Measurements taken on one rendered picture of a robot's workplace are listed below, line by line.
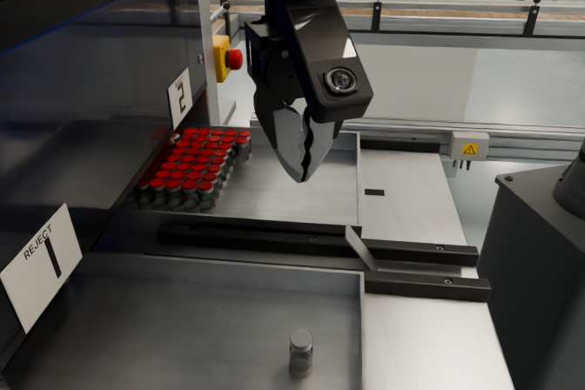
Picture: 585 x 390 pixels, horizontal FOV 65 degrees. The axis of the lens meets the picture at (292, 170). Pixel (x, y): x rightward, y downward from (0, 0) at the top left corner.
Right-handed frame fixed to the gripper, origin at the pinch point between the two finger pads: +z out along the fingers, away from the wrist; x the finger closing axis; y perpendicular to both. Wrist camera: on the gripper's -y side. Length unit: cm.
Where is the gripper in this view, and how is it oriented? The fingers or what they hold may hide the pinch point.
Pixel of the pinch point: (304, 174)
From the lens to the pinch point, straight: 46.5
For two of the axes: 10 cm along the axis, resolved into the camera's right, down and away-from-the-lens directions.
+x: -9.5, 1.8, -2.7
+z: 0.1, 8.5, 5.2
